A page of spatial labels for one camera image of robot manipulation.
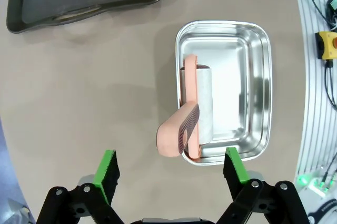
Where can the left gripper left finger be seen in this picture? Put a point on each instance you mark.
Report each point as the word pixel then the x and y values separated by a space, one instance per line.
pixel 84 205

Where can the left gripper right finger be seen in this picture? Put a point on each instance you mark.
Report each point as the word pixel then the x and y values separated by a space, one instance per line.
pixel 258 203

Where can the pink lint roller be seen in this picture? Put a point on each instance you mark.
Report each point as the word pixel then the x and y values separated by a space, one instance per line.
pixel 190 81

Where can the white connector box green light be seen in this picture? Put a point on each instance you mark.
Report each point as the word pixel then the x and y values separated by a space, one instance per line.
pixel 313 184

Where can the stainless steel rectangular pan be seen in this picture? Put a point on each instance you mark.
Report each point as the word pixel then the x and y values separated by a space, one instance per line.
pixel 231 76

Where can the yellow emergency stop box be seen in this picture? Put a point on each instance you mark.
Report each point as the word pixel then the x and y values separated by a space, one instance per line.
pixel 325 46

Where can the black plug green light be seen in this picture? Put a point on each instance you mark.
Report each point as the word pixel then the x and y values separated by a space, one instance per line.
pixel 332 5

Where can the white slotted base rail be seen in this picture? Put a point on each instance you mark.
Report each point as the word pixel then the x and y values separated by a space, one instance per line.
pixel 308 89

